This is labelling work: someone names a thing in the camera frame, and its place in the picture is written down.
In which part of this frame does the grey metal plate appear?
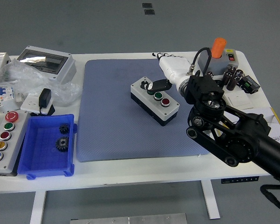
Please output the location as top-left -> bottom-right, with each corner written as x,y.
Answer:
70,212 -> 188,224

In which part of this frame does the white wall switch panel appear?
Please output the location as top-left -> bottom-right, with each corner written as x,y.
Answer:
223,91 -> 254,110

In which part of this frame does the black power adapter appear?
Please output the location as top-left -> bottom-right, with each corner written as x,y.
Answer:
38,88 -> 52,109

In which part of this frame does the grey enclosure with clear lid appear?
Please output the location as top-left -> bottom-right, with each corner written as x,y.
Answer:
16,45 -> 77,85

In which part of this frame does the white blue circuit breaker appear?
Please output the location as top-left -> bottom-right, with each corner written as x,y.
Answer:
0,86 -> 16,108

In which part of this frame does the grey five-button control box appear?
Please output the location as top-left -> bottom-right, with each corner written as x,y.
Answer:
0,111 -> 31,177

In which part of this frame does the grey four-button control box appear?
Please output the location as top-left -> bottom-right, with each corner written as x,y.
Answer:
130,76 -> 180,127

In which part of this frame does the black module with green terminal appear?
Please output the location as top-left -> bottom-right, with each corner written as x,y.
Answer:
239,74 -> 261,95

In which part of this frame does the white wall socket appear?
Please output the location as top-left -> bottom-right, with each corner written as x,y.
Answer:
20,93 -> 54,115

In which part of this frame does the grey plastic box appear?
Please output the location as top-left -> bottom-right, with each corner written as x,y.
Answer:
0,52 -> 12,84

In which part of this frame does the yellow white cardboard box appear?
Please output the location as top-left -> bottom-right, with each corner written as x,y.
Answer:
214,106 -> 280,150

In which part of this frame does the white table leg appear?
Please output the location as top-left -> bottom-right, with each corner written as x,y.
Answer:
29,190 -> 48,224
199,179 -> 221,220

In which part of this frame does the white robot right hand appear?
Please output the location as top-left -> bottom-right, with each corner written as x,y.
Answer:
140,52 -> 192,94

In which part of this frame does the blue-grey padded mat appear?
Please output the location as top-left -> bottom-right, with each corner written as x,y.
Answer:
76,58 -> 210,163

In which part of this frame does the clear plastic bag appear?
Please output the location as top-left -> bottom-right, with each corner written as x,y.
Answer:
0,58 -> 82,105

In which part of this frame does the black sleeved cable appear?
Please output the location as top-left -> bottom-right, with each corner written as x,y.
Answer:
260,183 -> 280,214

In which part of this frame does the grey block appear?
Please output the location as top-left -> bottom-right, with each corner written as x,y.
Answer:
197,50 -> 231,77

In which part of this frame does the orange cylinder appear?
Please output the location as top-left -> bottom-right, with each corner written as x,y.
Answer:
211,37 -> 227,59

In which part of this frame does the grey rocker switch box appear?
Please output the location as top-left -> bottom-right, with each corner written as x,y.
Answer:
224,48 -> 240,68

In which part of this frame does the black desk control panel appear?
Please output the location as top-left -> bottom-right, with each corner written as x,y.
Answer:
221,176 -> 259,184

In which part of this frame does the blue plastic bin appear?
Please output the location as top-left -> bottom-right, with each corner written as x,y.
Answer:
17,113 -> 78,180

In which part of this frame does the small black bevel gear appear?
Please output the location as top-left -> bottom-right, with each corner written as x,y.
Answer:
58,123 -> 70,135

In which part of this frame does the large black bevel gear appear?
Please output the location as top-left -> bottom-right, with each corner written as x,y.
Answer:
55,136 -> 70,154

